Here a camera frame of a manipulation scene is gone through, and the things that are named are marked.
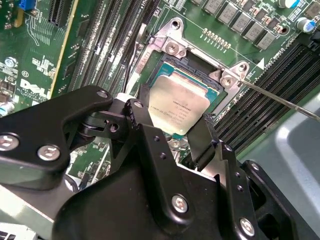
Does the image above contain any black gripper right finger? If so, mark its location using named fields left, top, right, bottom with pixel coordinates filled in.
left=186, top=113, right=301, bottom=240

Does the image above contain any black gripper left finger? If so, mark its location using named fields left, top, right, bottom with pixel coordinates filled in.
left=0, top=84, right=199, bottom=228

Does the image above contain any silver-topped CPU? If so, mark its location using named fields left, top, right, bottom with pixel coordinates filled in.
left=147, top=63, right=221, bottom=140

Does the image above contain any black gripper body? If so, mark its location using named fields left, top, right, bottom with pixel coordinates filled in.
left=51, top=149, right=240, bottom=240

